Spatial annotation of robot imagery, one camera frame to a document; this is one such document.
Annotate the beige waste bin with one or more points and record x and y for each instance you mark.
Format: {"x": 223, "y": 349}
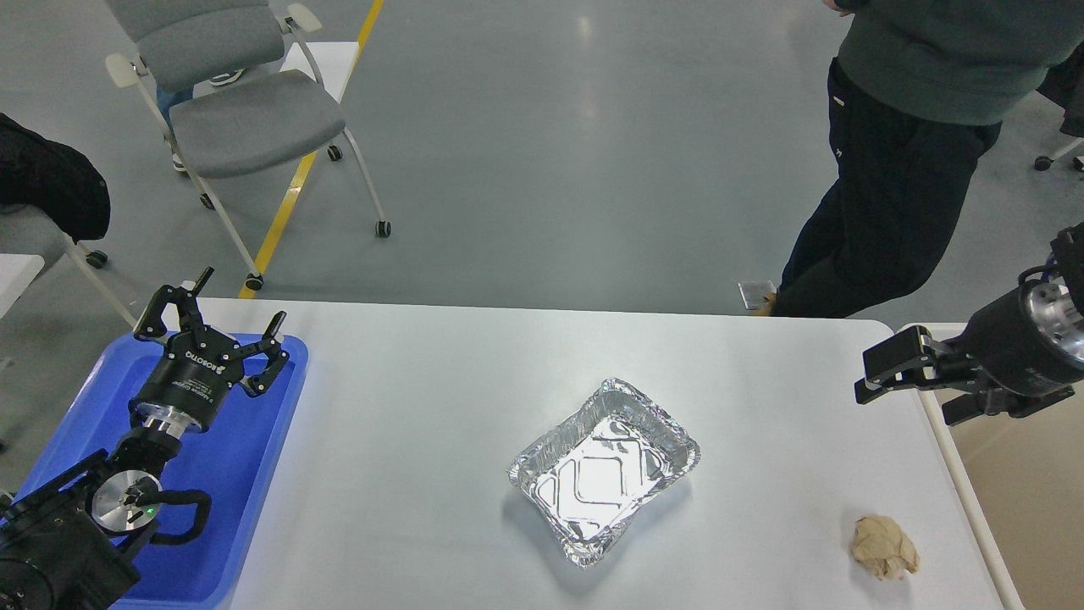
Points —
{"x": 1028, "y": 477}

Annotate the white side table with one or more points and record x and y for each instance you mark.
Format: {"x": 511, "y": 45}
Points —
{"x": 17, "y": 272}

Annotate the grey office chair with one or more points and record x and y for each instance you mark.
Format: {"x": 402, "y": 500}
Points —
{"x": 243, "y": 128}

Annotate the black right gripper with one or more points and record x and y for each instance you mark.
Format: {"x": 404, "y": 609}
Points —
{"x": 1029, "y": 341}

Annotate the aluminium foil tray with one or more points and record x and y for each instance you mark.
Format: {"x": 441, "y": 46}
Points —
{"x": 589, "y": 475}

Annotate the blue plastic tray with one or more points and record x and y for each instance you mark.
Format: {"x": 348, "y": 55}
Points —
{"x": 233, "y": 463}

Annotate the crumpled brown paper ball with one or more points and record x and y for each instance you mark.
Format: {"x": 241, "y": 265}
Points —
{"x": 882, "y": 548}

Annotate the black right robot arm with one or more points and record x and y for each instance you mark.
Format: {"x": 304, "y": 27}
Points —
{"x": 1063, "y": 265}

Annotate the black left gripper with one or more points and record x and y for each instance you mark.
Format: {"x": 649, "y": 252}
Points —
{"x": 190, "y": 375}

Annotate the right edge chair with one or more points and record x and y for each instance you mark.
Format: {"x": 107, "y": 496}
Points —
{"x": 1063, "y": 85}

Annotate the black jacket on chair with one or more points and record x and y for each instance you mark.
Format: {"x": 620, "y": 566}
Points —
{"x": 55, "y": 178}

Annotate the left edge grey chair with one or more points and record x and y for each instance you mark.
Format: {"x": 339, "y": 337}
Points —
{"x": 27, "y": 230}

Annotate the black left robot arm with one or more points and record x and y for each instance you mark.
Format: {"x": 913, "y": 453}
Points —
{"x": 72, "y": 543}

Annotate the person in green sweater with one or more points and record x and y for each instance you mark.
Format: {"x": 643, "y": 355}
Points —
{"x": 917, "y": 94}

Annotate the left floor socket plate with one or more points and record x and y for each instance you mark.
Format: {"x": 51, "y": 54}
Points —
{"x": 757, "y": 294}

